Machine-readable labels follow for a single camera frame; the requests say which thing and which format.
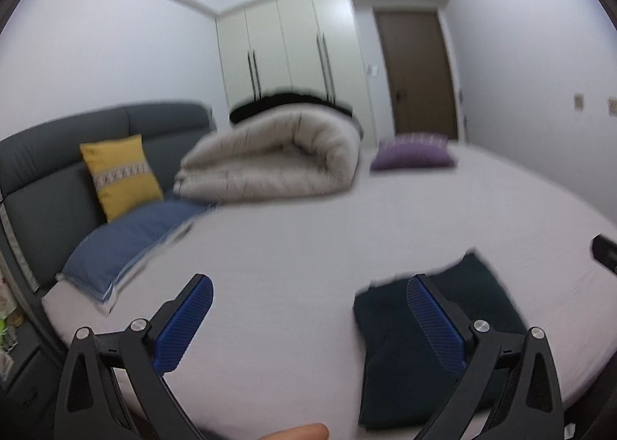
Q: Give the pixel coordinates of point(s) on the purple pillow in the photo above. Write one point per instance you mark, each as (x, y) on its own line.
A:
(414, 153)

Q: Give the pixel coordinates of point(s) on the beige wall socket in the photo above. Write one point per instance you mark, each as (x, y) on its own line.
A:
(579, 101)

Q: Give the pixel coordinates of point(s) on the black blanket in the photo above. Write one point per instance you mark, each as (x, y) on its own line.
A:
(270, 102)

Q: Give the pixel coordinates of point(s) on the person's left hand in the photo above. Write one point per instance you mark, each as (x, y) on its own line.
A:
(299, 433)

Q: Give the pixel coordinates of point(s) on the cream wardrobe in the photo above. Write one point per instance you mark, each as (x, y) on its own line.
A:
(289, 49)

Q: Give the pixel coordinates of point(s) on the folded beige duvet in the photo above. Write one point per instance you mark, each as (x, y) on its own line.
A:
(274, 160)

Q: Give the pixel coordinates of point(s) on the white wall socket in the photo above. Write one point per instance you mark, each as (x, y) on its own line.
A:
(612, 105)

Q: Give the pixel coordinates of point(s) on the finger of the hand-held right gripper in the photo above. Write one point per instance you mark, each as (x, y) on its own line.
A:
(606, 253)

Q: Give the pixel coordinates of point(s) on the brown door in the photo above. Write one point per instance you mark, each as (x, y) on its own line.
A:
(417, 78)

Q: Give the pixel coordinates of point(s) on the yellow patterned cushion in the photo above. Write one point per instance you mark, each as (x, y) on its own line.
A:
(123, 179)

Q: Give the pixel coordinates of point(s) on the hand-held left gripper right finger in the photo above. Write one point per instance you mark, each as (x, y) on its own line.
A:
(434, 324)

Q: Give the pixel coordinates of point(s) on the bed with white sheet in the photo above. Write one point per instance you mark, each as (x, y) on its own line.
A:
(313, 237)

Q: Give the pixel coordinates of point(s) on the grey upholstered headboard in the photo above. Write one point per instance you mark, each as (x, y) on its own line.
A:
(48, 179)

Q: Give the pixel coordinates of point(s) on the blue pillow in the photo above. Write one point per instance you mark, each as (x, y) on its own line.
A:
(125, 242)

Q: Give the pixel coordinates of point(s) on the dark green sweater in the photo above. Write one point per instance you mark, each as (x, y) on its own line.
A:
(400, 372)

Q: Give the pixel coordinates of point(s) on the dark nightstand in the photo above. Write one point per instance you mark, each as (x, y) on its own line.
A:
(24, 387)

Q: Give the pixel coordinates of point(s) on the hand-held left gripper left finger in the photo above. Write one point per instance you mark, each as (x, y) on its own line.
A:
(183, 324)

